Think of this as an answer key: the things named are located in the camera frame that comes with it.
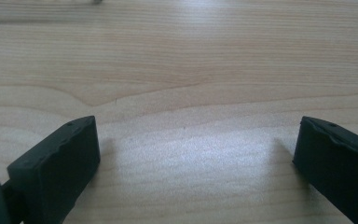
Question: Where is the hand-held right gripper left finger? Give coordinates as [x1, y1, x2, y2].
[7, 115, 102, 224]

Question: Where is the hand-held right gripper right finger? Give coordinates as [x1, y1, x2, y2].
[292, 116, 358, 224]

